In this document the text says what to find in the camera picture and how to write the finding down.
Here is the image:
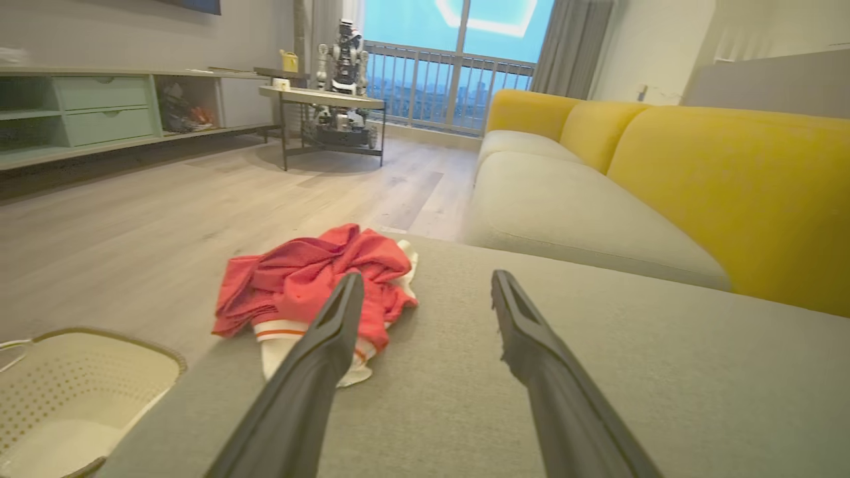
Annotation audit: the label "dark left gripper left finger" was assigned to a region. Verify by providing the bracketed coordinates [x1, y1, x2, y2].
[203, 271, 365, 478]

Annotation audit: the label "green drawer tv cabinet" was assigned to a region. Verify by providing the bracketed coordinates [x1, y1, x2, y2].
[0, 65, 282, 175]

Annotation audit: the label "small grey sofa seat cushion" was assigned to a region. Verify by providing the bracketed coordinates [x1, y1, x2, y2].
[476, 129, 586, 168]

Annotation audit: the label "wicker basket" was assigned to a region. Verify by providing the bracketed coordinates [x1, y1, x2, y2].
[0, 327, 188, 478]

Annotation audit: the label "grey window curtain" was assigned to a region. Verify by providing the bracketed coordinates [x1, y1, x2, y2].
[292, 0, 364, 82]
[530, 0, 616, 102]

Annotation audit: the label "small yellow sofa back cushion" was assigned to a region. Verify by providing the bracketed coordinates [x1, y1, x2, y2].
[559, 100, 653, 175]
[485, 89, 583, 142]

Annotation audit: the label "red white numbered jersey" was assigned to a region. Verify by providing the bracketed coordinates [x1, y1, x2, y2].
[212, 224, 420, 389]

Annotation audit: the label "white black humanoid robot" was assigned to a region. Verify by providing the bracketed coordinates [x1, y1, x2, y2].
[311, 19, 381, 151]

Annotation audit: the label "grey sofa chaise seat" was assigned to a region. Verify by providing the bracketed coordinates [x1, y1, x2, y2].
[96, 232, 850, 478]

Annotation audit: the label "wide yellow sofa back cushion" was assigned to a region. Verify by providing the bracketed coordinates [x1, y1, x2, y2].
[607, 105, 850, 319]

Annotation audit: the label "wide grey sofa seat cushion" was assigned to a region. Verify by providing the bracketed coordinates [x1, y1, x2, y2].
[461, 151, 732, 292]

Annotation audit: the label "clutter in cabinet shelf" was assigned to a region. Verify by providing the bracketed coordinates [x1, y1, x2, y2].
[159, 82, 218, 133]

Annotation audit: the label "round table black legs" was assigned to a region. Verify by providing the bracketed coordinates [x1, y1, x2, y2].
[258, 85, 387, 173]

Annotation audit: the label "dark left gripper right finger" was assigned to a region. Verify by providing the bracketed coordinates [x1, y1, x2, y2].
[491, 269, 665, 478]

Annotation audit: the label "dark wall television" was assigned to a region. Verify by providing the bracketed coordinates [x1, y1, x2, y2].
[154, 0, 222, 16]

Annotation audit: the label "metal balcony railing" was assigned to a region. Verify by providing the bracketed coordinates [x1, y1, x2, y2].
[363, 40, 537, 137]

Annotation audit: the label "grey panel behind sofa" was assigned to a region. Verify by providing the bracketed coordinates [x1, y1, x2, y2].
[680, 49, 850, 121]

